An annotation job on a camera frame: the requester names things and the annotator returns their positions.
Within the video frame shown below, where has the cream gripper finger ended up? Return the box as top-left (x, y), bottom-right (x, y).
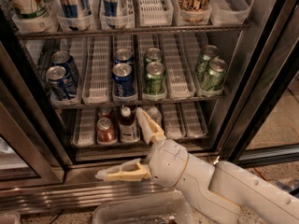
top-left (95, 158), bottom-right (151, 182)
top-left (136, 107), bottom-right (166, 144)

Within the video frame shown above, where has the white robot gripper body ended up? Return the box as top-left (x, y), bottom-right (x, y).
top-left (146, 139), bottom-right (189, 188)

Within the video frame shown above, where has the brown drink bottle white cap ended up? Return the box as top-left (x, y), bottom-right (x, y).
top-left (119, 106), bottom-right (139, 143)

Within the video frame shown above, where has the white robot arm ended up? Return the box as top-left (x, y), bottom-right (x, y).
top-left (96, 108), bottom-right (299, 224)

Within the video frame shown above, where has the clear water bottle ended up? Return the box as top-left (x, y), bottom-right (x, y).
top-left (147, 106), bottom-right (162, 126)

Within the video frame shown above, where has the stainless steel fridge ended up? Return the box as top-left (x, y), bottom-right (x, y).
top-left (0, 0), bottom-right (299, 215)

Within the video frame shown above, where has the open fridge glass door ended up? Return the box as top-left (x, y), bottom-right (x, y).
top-left (209, 0), bottom-right (299, 167)

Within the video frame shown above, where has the white tall can top shelf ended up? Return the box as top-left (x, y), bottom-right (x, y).
top-left (9, 0), bottom-right (49, 20)

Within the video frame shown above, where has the red soda can front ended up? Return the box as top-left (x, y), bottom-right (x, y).
top-left (96, 118), bottom-right (116, 145)

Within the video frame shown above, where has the red soda can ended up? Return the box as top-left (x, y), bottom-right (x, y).
top-left (96, 118), bottom-right (116, 145)
top-left (98, 106), bottom-right (113, 120)

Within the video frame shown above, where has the clear plastic bin on floor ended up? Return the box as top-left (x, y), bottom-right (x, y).
top-left (93, 191), bottom-right (196, 224)

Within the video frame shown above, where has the red soda can rear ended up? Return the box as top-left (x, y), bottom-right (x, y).
top-left (98, 106), bottom-right (113, 120)

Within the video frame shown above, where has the green soda can middle front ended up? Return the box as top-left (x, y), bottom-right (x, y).
top-left (144, 62), bottom-right (165, 95)

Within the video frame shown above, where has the green soda can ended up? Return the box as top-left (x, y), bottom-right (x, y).
top-left (143, 47), bottom-right (164, 66)
top-left (195, 45), bottom-right (220, 80)
top-left (144, 62), bottom-right (165, 95)
top-left (200, 58), bottom-right (227, 91)

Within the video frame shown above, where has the blue soda can middle front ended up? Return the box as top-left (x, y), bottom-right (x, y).
top-left (112, 63), bottom-right (135, 97)

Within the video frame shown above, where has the blue soda can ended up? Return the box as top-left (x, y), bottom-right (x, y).
top-left (114, 49), bottom-right (134, 67)
top-left (112, 63), bottom-right (135, 97)
top-left (46, 65), bottom-right (77, 100)
top-left (51, 50), bottom-right (79, 85)

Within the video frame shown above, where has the green soda can middle rear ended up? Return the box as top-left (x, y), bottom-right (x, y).
top-left (143, 47), bottom-right (164, 66)

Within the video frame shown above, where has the green soda can right front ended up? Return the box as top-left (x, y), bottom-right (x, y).
top-left (200, 58), bottom-right (227, 91)

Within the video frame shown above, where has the blue soda can middle rear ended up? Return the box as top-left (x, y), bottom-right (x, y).
top-left (114, 49), bottom-right (134, 67)

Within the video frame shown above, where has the green soda can right rear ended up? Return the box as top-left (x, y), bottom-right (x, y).
top-left (195, 45), bottom-right (220, 80)

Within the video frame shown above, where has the blue soda can left front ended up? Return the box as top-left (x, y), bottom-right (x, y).
top-left (46, 65), bottom-right (77, 100)

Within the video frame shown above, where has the blue soda can left rear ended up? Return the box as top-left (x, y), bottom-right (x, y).
top-left (51, 50), bottom-right (79, 85)

